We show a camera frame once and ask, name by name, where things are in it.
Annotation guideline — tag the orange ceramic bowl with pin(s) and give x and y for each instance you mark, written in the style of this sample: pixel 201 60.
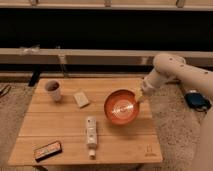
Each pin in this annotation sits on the orange ceramic bowl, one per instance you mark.
pixel 120 107

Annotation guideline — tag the wooden table top board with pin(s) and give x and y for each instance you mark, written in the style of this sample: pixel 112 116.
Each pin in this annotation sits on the wooden table top board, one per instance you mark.
pixel 47 121

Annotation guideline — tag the blue black power adapter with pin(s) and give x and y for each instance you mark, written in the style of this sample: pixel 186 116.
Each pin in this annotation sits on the blue black power adapter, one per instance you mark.
pixel 197 101

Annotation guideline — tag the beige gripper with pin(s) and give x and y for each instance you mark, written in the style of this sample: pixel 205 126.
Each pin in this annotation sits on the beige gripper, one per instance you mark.
pixel 146 88

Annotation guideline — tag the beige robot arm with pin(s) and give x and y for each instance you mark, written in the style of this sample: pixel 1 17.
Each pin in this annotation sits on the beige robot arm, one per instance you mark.
pixel 168 66

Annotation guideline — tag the white paper cup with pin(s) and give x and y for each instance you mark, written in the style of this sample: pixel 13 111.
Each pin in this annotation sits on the white paper cup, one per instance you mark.
pixel 52 87

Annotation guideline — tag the dark snack box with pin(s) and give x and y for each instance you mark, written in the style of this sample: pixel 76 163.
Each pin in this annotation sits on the dark snack box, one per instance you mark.
pixel 47 151

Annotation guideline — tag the white tube bottle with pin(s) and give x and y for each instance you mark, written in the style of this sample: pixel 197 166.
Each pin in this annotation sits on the white tube bottle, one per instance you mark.
pixel 91 136

